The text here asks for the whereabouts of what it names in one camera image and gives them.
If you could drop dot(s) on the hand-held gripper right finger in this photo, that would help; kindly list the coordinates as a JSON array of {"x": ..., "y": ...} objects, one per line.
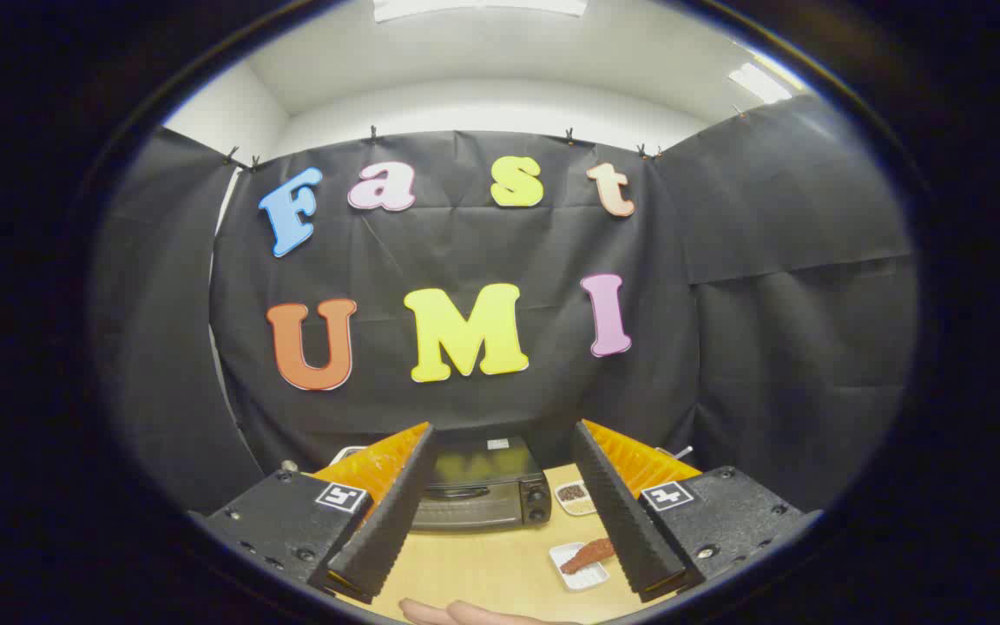
[{"x": 626, "y": 521}]

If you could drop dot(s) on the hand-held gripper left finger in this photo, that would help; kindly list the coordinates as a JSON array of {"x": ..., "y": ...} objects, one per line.
[{"x": 391, "y": 521}]

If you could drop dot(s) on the brown meat piece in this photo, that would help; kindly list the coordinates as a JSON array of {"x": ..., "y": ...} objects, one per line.
[{"x": 588, "y": 554}]

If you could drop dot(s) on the black toaster oven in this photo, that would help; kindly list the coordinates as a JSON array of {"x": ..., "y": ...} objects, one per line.
[{"x": 483, "y": 486}]

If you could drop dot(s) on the white bread toaster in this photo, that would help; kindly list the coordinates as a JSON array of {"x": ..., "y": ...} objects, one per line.
[{"x": 348, "y": 454}]

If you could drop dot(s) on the white divided grain dish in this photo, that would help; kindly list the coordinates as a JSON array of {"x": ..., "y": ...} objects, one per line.
[{"x": 575, "y": 498}]

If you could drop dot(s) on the white rectangular plate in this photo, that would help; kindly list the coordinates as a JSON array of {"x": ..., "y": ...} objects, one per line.
[{"x": 585, "y": 580}]

